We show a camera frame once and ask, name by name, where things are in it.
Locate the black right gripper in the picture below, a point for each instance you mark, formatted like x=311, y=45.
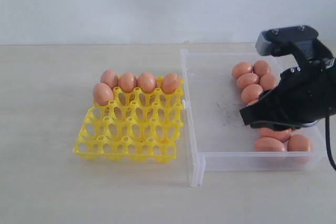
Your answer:
x=302, y=97

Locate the brown egg packed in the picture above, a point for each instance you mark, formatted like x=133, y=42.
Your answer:
x=110, y=78
x=128, y=82
x=170, y=83
x=147, y=82

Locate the yellow plastic egg tray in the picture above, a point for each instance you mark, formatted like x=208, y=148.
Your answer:
x=137, y=125

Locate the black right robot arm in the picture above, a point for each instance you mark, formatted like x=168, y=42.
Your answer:
x=307, y=55

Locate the brown egg under gripper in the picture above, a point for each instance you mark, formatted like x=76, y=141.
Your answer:
x=251, y=92

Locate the brown egg second row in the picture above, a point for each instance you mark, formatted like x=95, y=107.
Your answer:
x=282, y=136

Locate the brown egg back row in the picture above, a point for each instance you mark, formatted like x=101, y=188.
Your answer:
x=261, y=68

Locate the clear plastic bin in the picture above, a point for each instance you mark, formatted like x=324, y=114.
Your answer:
x=221, y=132

